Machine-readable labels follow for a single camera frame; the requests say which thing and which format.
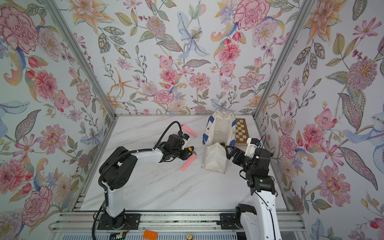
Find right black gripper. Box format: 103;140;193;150
227;145;257;176

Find white canvas cartoon pouch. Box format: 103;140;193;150
201;110;237;174

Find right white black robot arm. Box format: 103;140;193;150
225;145;282;240

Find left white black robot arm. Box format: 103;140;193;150
98;134;194;229

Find wooden chessboard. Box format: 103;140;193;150
235;118;249;146

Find orange plastic block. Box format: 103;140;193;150
143;230;159;240

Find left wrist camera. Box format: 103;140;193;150
182;134;190;149

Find left black corrugated cable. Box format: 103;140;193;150
98;120;183;193

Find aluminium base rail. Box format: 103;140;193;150
49;211;306;233

